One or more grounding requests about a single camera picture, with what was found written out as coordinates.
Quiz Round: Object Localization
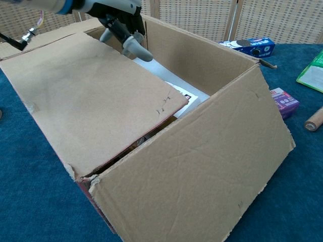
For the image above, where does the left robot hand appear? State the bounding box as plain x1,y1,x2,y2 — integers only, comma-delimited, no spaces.
73,0,154,63

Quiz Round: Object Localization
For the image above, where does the red cardboard shipping box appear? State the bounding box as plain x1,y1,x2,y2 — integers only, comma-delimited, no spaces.
0,14,296,242

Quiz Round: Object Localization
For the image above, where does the blue sandwich cookie box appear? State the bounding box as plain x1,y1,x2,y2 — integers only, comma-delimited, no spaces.
218,37,276,58

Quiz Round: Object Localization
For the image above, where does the small purple box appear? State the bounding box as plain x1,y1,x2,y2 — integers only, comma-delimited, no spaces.
269,87,300,120

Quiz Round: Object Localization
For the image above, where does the white flat package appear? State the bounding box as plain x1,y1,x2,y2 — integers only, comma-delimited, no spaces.
135,57,210,119

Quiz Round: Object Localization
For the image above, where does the blue table cloth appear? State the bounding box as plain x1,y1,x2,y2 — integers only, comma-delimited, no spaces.
0,43,323,242

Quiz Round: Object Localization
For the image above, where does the green paper carton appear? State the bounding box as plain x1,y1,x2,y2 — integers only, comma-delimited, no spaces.
296,49,323,93

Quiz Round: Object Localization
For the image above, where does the brown wooden stick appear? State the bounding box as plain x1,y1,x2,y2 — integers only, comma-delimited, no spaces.
303,105,323,133

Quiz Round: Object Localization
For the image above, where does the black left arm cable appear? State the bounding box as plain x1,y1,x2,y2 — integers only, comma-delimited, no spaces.
0,10,45,51

